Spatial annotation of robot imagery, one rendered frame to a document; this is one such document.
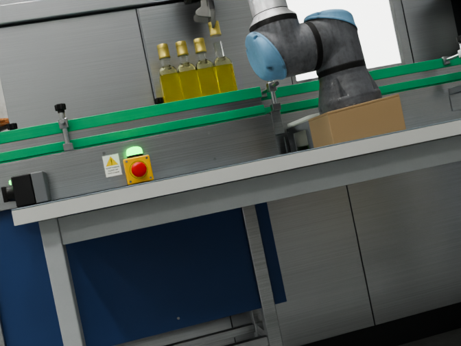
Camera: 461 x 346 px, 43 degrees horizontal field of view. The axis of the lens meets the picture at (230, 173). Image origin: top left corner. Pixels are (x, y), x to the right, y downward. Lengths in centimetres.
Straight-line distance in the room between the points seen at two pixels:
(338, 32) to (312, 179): 34
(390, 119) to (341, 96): 12
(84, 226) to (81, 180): 35
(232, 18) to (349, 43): 73
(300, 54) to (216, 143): 45
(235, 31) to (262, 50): 72
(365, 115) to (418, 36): 99
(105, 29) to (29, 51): 25
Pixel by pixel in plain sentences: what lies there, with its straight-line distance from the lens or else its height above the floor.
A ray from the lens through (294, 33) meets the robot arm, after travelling 137.
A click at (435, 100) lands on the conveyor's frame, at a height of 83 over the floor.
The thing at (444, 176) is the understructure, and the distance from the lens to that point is 230.
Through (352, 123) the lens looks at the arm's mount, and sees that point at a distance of 136.
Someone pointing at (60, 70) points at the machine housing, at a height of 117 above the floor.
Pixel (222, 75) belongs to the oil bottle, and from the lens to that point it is 185.
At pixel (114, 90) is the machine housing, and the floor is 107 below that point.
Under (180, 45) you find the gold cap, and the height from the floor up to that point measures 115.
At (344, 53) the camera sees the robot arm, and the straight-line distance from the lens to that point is 141.
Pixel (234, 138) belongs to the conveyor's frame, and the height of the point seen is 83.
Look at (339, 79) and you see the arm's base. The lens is 140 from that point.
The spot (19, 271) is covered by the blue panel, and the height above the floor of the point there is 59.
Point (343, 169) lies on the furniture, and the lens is 138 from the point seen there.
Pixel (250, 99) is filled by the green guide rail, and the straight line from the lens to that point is 175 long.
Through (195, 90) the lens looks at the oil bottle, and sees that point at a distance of 183.
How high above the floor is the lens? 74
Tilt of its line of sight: level
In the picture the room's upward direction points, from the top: 12 degrees counter-clockwise
